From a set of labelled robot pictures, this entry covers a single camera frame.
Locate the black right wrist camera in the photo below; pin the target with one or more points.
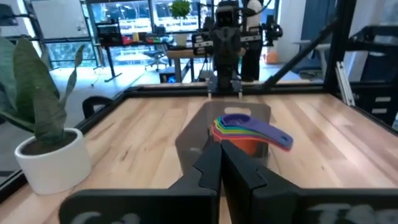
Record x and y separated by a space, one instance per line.
227 15

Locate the purple plastic measuring cup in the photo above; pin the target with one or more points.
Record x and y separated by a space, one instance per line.
258 127

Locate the teal plastic measuring cup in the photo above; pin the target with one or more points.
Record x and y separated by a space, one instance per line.
220 120

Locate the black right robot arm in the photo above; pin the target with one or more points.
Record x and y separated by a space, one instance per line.
226 77

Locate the wooden office desk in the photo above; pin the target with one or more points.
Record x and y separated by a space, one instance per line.
183 54

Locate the red plastic measuring cup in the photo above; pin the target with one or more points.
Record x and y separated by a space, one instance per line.
236 137

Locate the black drawer cabinet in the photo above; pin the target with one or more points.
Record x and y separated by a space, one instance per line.
373 93

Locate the silver aluminium extrusion bar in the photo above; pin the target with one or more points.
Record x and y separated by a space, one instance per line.
344 84

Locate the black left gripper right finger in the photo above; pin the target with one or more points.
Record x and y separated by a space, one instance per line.
280 205

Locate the black aluminium table frame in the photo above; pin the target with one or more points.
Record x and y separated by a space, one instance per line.
171 90

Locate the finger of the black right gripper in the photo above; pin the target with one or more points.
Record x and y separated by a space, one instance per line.
234 46
219 46

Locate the bushy green potted plant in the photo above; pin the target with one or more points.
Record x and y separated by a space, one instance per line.
180 9

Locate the black screen on stand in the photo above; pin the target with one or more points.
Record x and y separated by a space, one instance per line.
109 32

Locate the orange plastic measuring cup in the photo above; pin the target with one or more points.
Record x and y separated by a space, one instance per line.
239 147

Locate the snake plant in white pot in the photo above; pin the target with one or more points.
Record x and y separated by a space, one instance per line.
53 168

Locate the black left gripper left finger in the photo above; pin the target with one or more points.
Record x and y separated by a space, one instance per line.
186 205

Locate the green plastic measuring cup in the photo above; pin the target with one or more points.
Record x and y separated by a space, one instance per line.
230 130

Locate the dark office chair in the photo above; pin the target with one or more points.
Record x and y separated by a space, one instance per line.
155 56

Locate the orange round object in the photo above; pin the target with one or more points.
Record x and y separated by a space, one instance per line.
272 57

